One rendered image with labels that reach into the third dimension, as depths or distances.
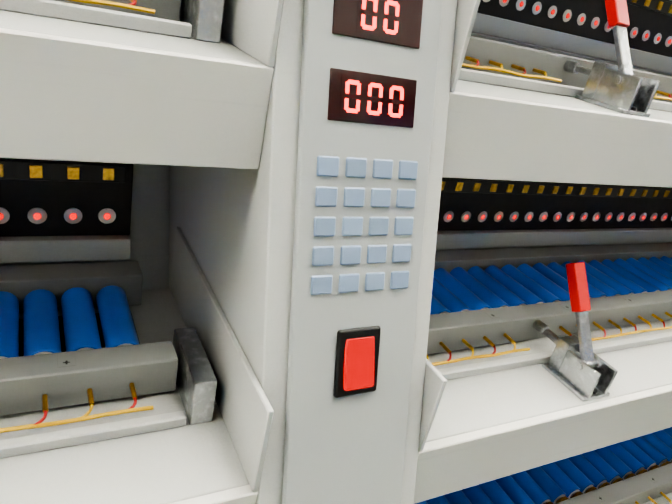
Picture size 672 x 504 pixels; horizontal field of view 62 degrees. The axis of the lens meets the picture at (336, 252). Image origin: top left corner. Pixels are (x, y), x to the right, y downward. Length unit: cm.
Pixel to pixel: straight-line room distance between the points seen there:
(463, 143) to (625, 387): 24
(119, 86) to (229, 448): 18
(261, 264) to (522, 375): 24
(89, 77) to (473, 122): 19
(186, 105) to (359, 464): 19
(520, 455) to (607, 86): 25
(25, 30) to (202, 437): 20
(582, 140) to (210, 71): 23
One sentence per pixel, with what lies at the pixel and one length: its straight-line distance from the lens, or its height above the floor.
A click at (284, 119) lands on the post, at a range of 25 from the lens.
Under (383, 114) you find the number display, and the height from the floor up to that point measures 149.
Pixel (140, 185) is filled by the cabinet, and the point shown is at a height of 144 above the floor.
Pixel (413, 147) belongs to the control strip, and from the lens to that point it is 28.
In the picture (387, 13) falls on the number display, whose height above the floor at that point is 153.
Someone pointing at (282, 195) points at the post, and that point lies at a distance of 25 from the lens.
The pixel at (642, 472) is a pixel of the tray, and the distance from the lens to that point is 71.
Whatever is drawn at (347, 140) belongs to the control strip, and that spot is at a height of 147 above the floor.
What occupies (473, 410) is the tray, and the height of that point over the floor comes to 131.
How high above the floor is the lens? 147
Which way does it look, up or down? 9 degrees down
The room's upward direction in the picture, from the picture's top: 3 degrees clockwise
